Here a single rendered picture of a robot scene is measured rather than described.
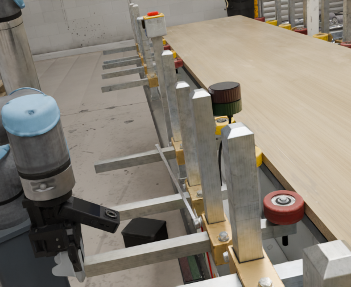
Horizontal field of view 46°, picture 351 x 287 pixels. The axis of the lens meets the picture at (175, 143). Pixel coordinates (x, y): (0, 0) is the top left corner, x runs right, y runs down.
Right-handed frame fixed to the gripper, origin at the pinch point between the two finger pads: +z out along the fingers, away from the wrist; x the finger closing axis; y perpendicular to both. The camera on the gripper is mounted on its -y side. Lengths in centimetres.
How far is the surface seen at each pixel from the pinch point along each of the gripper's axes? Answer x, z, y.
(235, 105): -1.7, -30.2, -33.4
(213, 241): 3.3, -5.1, -26.2
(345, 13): -146, -21, -134
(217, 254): 4.7, -2.8, -26.4
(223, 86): -3.7, -33.4, -31.9
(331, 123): -34, -9, -69
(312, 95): -59, -9, -75
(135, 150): -252, 83, -10
